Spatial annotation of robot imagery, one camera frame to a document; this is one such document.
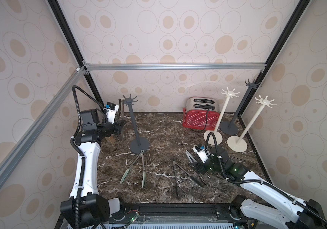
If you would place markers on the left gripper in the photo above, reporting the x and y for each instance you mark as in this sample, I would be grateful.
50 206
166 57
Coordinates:
118 127

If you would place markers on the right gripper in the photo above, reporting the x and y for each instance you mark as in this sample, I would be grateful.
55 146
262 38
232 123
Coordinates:
199 165

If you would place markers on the dark grey utensil rack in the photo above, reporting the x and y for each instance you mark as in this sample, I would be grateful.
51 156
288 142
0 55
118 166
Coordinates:
140 144

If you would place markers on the thin steel tongs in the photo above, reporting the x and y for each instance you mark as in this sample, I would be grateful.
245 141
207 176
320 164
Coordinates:
151 163

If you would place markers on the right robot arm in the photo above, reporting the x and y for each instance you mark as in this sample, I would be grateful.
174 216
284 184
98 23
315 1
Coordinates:
283 211

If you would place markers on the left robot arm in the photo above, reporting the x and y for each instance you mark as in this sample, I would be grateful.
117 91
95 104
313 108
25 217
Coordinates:
86 166

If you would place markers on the white utensil rack right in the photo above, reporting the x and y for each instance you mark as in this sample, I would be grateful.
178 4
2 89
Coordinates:
237 143

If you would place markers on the white utensil rack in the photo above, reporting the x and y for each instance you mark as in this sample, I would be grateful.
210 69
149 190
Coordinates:
237 143
229 94

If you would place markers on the white utensil rack left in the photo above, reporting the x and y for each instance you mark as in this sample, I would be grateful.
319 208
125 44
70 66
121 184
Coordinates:
229 94

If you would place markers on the small steel tongs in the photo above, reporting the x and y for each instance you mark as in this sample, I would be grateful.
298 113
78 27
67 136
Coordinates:
198 166

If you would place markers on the green tipped tongs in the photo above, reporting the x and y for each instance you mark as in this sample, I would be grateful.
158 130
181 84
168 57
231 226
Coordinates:
138 163

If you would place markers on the dark grey rack back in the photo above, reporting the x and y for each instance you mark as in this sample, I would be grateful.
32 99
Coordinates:
229 127

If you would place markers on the red white toaster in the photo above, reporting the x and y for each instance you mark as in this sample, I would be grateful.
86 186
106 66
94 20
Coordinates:
201 113

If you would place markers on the horizontal aluminium bar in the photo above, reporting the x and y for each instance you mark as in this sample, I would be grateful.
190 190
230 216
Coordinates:
172 66

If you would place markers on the diagonal aluminium bar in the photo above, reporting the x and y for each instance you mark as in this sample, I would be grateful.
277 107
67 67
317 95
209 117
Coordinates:
9 164

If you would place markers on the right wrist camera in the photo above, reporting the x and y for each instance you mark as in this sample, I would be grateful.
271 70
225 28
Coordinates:
201 152

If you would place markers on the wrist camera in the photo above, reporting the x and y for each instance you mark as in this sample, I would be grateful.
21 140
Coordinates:
111 111
201 152

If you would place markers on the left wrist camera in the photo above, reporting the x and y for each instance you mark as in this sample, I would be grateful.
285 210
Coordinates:
111 111

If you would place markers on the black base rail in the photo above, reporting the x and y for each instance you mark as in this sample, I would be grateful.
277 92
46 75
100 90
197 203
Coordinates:
180 211

